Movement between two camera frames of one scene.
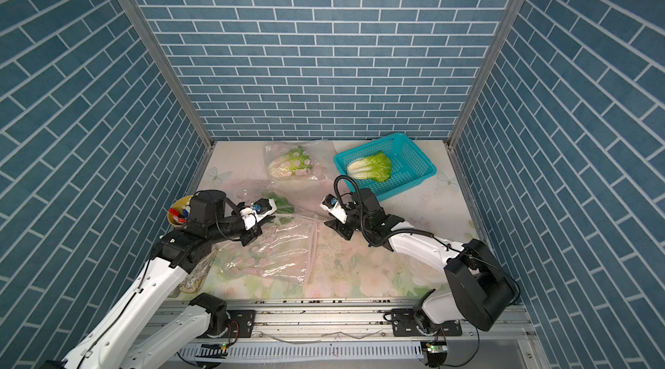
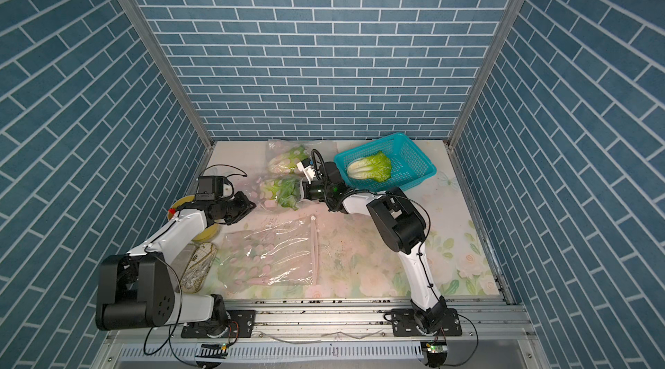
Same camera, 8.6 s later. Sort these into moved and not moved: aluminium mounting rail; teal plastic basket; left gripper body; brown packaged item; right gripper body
Moved: left gripper body; right gripper body
Not moved: brown packaged item; teal plastic basket; aluminium mounting rail
